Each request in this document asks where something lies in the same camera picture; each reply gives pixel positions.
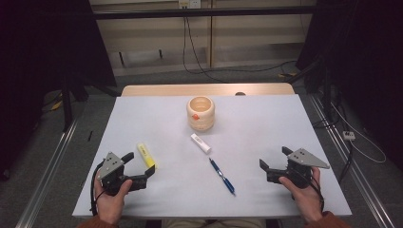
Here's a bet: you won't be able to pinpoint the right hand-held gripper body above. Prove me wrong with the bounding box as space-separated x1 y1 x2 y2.
286 147 331 189

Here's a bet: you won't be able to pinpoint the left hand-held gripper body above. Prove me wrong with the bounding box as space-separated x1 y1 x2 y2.
97 151 129 196

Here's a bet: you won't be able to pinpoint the yellow highlighter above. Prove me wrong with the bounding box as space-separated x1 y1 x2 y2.
136 142 158 169

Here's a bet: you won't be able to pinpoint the blue ballpoint pen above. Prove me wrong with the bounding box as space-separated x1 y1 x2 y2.
208 157 237 197

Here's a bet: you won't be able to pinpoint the white glue stick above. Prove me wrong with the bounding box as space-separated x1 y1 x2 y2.
190 133 212 155

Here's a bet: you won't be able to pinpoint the cream round pen holder cup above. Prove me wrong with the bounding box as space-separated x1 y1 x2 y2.
185 95 217 132

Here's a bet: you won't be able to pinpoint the person's left hand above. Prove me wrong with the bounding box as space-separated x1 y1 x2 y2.
93 179 133 226

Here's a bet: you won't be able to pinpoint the person's right hand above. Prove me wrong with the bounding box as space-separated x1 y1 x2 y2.
278 166 325 224

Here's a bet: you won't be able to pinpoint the black metal stand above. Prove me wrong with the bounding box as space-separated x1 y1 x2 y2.
61 71 90 133
293 56 337 124

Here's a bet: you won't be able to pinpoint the person's beige trousers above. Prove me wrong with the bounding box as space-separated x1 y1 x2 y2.
161 218 267 228

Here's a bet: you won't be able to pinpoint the black curtain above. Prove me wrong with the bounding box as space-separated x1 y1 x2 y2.
296 0 403 163
0 0 117 180

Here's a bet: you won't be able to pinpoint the black horizontal bar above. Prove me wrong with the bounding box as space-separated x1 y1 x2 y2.
93 5 317 21

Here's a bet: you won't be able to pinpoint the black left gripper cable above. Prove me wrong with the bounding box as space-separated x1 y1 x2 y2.
89 161 106 217

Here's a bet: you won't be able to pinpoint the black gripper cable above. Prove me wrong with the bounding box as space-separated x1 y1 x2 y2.
312 175 326 214
89 161 106 217

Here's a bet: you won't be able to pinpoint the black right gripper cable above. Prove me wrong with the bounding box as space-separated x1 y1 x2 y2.
312 175 326 214

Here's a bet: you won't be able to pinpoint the black floor cable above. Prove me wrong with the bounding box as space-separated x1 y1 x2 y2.
336 141 355 184

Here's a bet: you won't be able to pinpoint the metal floor rail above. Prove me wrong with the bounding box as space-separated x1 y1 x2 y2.
14 117 80 228
308 94 396 228

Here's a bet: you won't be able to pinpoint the white floor cable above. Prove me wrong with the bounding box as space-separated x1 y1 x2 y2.
330 102 388 164

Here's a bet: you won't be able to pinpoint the thin black wall cable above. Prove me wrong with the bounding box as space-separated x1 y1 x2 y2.
182 16 207 75
184 16 297 84

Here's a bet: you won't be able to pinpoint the white wall outlet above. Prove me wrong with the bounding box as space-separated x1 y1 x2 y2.
178 0 202 10

